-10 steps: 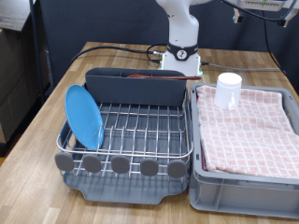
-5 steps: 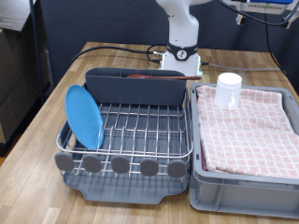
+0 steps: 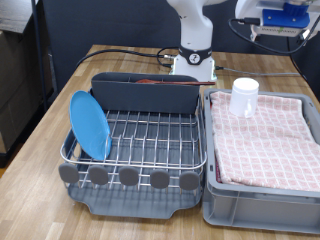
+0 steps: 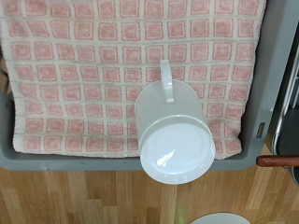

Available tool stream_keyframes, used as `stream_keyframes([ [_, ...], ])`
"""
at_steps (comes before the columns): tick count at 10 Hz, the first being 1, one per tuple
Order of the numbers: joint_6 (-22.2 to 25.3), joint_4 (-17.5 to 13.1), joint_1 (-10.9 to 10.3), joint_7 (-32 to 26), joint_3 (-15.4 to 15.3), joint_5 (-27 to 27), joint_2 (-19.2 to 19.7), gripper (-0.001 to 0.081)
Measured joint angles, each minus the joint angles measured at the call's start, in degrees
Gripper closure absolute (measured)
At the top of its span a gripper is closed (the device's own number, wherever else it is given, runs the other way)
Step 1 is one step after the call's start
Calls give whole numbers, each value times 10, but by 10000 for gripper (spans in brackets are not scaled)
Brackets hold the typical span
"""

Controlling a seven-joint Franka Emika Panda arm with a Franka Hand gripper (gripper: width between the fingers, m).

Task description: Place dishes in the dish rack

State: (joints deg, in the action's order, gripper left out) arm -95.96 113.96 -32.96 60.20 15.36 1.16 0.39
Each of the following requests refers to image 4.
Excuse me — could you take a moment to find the dark grey cutlery holder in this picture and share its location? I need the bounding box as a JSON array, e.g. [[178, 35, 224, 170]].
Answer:
[[275, 18, 299, 188]]

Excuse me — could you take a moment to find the white mug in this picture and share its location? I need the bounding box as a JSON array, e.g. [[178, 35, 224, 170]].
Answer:
[[134, 59, 217, 186]]

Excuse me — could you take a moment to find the reddish brown wooden spoon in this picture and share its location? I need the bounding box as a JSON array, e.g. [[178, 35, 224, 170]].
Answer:
[[255, 154, 299, 168]]

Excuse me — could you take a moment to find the grey plastic crate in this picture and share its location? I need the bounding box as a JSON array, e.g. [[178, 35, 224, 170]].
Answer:
[[0, 0, 299, 172]]

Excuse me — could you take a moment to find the pink checkered towel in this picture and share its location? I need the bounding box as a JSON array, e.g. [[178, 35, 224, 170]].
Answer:
[[0, 0, 267, 161]]

